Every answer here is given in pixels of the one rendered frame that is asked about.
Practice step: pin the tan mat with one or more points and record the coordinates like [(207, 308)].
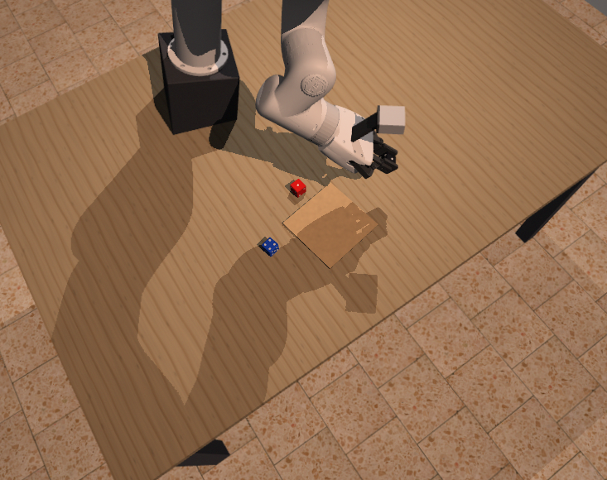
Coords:
[(330, 225)]

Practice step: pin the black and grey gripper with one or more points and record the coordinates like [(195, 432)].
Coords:
[(359, 154)]

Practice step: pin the black die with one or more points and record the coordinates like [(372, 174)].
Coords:
[(389, 156)]

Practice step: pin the blue die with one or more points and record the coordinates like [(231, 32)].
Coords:
[(270, 246)]

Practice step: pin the red die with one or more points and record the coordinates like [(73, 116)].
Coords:
[(298, 188)]

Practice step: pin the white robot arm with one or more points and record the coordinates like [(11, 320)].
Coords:
[(293, 101)]

